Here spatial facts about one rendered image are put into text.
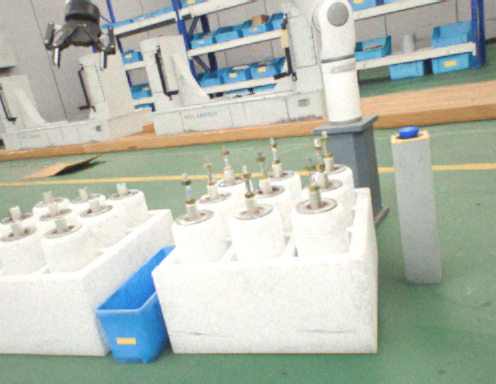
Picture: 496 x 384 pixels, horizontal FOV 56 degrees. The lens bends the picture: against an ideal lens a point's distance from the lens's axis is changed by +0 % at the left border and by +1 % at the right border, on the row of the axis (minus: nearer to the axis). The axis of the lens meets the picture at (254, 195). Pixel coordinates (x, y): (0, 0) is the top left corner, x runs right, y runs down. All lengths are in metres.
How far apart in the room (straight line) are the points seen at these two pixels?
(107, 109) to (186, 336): 3.43
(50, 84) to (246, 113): 5.49
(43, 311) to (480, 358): 0.82
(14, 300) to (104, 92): 3.24
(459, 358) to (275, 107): 2.47
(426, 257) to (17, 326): 0.88
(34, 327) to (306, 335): 0.58
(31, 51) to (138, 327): 7.53
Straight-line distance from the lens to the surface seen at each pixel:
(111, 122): 4.22
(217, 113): 3.39
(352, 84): 1.33
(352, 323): 0.84
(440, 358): 0.87
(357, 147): 1.32
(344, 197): 0.92
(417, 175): 0.98
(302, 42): 3.06
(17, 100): 5.39
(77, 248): 1.03
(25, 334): 1.16
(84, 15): 1.16
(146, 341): 0.95
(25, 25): 8.37
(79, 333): 1.06
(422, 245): 1.03
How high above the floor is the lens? 0.52
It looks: 16 degrees down
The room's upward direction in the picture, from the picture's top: 11 degrees counter-clockwise
